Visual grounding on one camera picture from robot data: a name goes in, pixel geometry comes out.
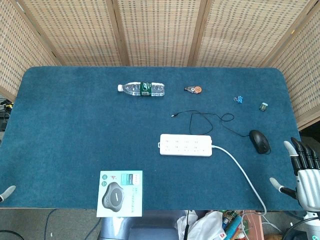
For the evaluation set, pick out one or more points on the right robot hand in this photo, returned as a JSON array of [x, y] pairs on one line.
[[308, 187]]

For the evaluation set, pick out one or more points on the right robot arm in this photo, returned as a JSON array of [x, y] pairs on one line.
[[312, 225]]

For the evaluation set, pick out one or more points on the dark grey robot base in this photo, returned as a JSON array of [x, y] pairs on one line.
[[150, 230]]

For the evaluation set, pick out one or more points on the white power strip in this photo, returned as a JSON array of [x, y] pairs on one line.
[[185, 145]]

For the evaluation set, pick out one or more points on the black computer mouse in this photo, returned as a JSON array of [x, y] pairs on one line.
[[260, 142]]

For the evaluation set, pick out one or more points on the reddish brown cardboard box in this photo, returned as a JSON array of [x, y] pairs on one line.
[[252, 225]]

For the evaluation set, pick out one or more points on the blue orange packet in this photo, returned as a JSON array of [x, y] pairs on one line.
[[232, 226]]

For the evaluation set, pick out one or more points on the white plastic bag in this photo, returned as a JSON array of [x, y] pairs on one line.
[[205, 225]]

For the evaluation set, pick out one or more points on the blue binder clip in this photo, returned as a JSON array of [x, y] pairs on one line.
[[239, 100]]

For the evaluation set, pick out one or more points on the orange black correction tape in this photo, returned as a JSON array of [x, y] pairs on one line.
[[196, 89]]

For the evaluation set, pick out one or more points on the clear plastic water bottle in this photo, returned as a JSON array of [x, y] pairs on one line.
[[155, 89]]

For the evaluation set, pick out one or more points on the teal Philips speakerphone box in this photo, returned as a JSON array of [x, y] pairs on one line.
[[120, 195]]

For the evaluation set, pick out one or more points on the woven bamboo folding screen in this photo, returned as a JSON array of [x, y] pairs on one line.
[[160, 30]]

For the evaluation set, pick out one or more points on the blue carpet table mat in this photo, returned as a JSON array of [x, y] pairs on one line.
[[75, 130]]

